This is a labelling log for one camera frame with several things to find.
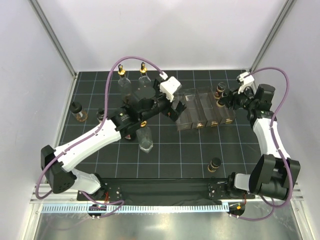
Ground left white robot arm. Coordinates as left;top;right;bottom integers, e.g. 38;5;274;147
41;84;186;201

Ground right aluminium frame post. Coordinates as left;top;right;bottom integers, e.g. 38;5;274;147
249;0;297;71

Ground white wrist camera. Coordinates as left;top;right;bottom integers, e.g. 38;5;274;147
236;71;255;94
159;76;182;103

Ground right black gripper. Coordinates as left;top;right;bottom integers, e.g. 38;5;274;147
221;83;257;111

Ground glass oil bottle back left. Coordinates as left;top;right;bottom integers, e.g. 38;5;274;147
118;64;132;103

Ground purple cable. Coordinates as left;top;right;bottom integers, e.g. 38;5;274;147
229;67;295;222
34;56;168;223

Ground round amber sauce bottle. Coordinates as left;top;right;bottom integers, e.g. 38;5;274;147
69;101;88;122

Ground small black spice jar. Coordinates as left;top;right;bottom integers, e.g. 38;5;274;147
216;99;225;108
207;157;222;173
214;82;227;100

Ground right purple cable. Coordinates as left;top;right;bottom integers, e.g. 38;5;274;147
229;67;295;222

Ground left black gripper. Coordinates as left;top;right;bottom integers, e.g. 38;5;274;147
139;78;186;123

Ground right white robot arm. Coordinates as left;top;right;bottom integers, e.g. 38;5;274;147
217;84;301;201

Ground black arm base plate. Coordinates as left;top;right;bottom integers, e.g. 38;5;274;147
76;177;256;205

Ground black grid mat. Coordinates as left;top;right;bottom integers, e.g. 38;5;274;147
58;69;262;179

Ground clear acrylic organizer tray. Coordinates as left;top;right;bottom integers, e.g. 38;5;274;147
173;86;236;131

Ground glass oil bottle back right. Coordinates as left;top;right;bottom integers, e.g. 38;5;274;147
138;62;151;89

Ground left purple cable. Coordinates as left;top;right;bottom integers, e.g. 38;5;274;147
34;56;168;223

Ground aluminium front rail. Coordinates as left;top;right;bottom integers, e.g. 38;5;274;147
29;180;305;205

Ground left aluminium frame post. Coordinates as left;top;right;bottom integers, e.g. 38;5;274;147
28;0;77;79

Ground empty glass oil bottle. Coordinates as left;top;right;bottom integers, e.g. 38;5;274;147
136;121;153;153

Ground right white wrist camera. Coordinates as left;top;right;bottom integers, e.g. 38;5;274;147
236;71;255;94

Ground aluminium frame post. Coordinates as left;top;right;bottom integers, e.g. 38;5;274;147
249;0;297;71
28;0;77;79

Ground white slotted cable duct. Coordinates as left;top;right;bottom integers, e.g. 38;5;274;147
41;202;229;214

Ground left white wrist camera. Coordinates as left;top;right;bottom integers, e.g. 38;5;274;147
159;76;182;103

